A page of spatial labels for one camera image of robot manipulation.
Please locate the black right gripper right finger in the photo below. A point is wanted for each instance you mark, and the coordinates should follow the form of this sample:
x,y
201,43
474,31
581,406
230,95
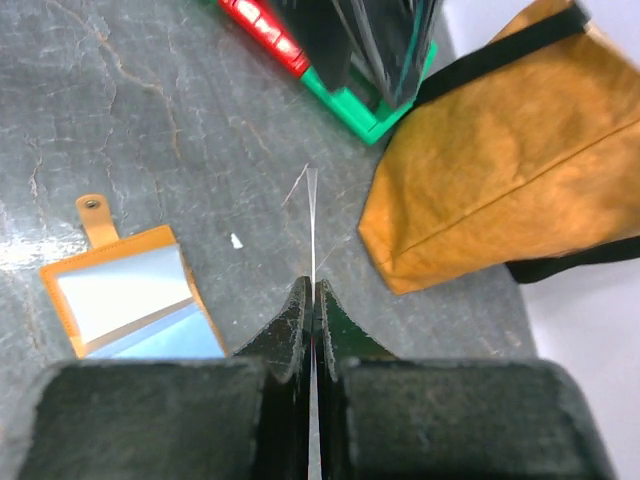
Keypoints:
x,y
381,417

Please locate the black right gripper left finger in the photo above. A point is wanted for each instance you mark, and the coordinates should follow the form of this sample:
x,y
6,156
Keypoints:
x,y
242,417

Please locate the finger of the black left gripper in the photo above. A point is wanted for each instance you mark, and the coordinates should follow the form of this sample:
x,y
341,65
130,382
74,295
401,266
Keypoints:
x,y
317,27
393,38

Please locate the yellow leather card holder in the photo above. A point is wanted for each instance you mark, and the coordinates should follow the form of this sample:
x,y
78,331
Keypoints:
x,y
130,298

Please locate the red bin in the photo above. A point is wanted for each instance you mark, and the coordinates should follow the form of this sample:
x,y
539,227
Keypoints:
x,y
256,19

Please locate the green bin far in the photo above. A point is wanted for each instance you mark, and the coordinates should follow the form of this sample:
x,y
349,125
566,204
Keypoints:
x,y
359,104

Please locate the white paper scrap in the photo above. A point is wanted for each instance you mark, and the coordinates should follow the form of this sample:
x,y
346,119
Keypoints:
x,y
236,242

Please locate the brown paper tote bag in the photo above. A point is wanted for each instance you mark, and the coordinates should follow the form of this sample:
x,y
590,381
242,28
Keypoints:
x,y
523,153

